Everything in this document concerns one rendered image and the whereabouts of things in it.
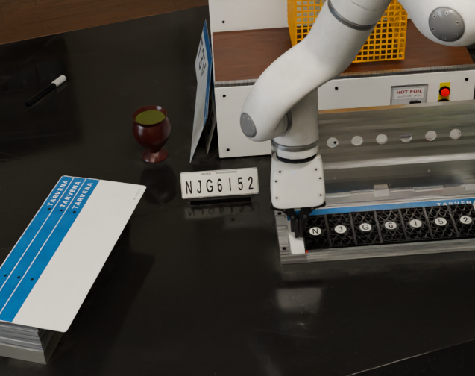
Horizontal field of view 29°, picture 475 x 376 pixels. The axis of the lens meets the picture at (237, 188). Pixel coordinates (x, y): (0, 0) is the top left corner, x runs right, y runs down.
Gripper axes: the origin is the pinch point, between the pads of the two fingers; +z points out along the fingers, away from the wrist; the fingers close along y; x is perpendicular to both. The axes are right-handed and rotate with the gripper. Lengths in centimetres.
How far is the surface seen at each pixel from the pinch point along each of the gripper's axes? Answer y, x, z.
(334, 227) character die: 7.1, 0.6, 1.4
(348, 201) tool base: 11.1, 9.4, 0.5
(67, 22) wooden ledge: -55, 98, -15
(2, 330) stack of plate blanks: -53, -24, 3
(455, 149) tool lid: 33.0, 11.1, -8.7
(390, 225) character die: 17.9, 0.0, 1.4
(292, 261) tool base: -1.8, -6.7, 3.9
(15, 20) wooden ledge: -69, 101, -16
